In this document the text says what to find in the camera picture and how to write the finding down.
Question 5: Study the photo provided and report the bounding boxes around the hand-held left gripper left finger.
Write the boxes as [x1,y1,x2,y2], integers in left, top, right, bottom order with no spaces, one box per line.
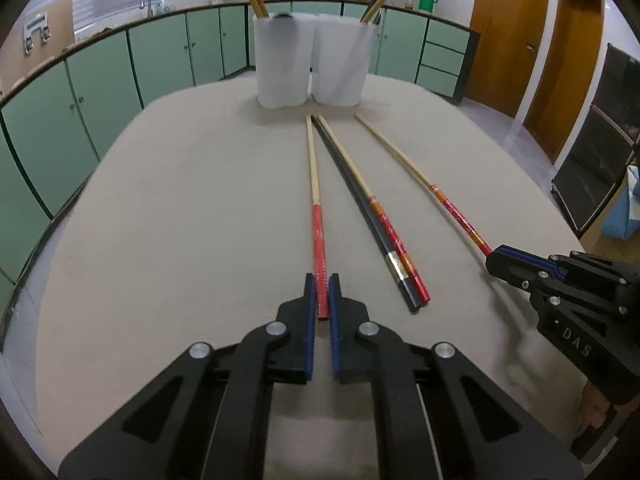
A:
[57,272,321,480]

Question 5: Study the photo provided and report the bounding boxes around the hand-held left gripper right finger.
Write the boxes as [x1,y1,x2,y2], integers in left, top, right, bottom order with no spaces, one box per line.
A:
[326,273,587,480]

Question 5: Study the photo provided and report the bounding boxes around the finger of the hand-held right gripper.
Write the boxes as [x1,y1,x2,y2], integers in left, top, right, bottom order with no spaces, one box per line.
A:
[485,247,568,295]
[499,243,640,292]

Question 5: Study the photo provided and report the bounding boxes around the white two-compartment utensil holder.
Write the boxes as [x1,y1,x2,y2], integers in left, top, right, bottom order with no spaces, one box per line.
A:
[251,11,379,110]

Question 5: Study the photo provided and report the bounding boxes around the person's right hand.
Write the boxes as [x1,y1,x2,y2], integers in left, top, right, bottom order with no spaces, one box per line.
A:
[580,385,622,429]

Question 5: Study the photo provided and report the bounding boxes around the blue cloth bag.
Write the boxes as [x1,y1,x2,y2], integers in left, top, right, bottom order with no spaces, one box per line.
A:
[602,165,640,239]

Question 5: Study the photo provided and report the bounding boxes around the black glass-front cabinet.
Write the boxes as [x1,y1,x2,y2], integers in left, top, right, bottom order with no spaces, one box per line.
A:
[550,42,640,240]

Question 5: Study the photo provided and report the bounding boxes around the brown wooden door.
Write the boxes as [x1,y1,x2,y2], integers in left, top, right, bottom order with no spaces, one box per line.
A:
[522,0,607,164]
[466,0,552,119]

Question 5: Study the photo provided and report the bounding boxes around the green lower kitchen cabinets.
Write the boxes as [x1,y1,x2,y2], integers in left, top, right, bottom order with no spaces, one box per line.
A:
[0,0,482,321]

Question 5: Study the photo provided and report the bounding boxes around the brown wooden board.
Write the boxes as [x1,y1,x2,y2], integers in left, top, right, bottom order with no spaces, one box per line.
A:
[19,0,77,63]

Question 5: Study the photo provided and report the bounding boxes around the white device with clips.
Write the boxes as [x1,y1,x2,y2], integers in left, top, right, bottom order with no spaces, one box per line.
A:
[22,13,53,54]

